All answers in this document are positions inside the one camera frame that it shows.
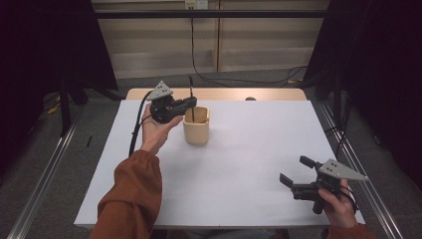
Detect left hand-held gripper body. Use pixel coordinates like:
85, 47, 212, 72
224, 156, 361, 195
145, 80, 183, 125

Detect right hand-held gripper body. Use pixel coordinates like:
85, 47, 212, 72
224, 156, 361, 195
289, 158, 370, 215

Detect thin black brush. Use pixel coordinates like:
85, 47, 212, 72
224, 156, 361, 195
188, 75, 197, 123

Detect square wooden pen holder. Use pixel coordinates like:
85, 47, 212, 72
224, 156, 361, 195
182, 106, 211, 145

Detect person's left hand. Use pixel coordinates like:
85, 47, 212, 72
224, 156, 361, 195
139, 103, 184, 155

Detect person's right hand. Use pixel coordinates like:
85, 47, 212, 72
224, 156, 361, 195
317, 178, 359, 229

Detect white table cover board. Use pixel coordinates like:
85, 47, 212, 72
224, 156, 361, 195
73, 99, 366, 230

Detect black curtain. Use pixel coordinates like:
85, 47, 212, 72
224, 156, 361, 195
303, 0, 422, 190
0, 0, 118, 173

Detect left hand-held gripper cable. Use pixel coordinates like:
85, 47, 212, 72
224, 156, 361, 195
128, 90, 153, 157

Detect aluminium floor rail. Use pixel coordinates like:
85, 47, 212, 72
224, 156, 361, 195
6, 106, 88, 239
317, 101, 404, 239

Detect black wall cable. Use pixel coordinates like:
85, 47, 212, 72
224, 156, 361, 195
189, 16, 308, 88

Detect black stand post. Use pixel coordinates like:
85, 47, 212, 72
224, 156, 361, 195
332, 71, 342, 125
58, 78, 73, 137

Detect white wall socket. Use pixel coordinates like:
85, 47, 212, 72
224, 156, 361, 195
184, 0, 209, 10

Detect black horizontal frame bar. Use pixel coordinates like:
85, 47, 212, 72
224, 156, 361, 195
94, 9, 329, 19

